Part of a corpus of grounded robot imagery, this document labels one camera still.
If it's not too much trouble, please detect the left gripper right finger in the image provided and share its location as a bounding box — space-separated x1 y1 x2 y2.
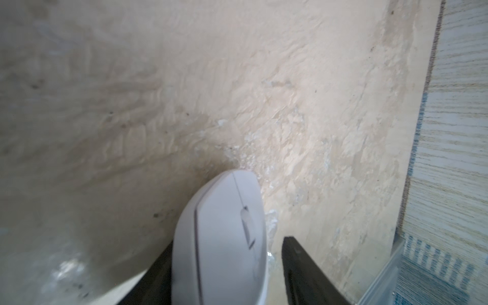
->
282 236 349 305

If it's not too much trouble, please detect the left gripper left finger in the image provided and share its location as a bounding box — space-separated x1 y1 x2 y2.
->
118 242 174 305

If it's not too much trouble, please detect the white mouse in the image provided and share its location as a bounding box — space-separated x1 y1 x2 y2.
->
172 170 269 304

